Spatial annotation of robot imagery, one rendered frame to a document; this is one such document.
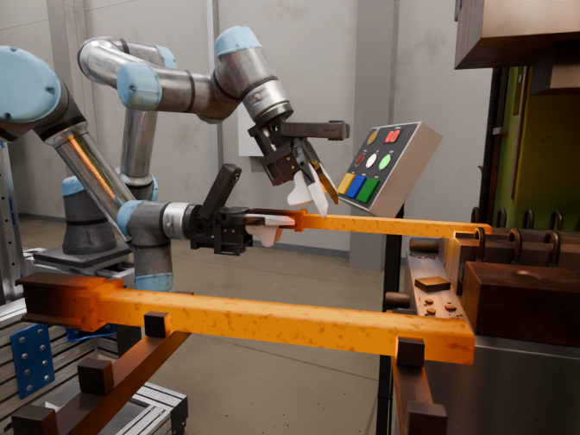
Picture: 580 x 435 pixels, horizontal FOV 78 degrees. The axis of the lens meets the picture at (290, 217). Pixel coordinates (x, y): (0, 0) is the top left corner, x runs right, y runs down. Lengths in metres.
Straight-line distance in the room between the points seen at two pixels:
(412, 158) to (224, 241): 0.58
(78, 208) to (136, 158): 0.22
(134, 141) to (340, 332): 0.95
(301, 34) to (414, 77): 1.19
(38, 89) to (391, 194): 0.81
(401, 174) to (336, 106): 2.72
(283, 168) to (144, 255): 0.34
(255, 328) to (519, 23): 0.49
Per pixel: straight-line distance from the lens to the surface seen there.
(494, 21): 0.59
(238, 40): 0.66
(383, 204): 1.02
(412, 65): 3.62
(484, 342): 0.48
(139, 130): 1.14
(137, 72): 0.66
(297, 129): 0.62
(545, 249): 0.62
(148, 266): 0.78
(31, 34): 6.76
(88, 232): 1.23
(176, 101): 0.68
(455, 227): 0.63
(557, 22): 0.60
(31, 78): 0.74
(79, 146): 0.88
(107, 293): 0.40
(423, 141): 1.06
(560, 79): 0.64
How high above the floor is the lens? 1.13
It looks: 11 degrees down
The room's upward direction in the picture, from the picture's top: straight up
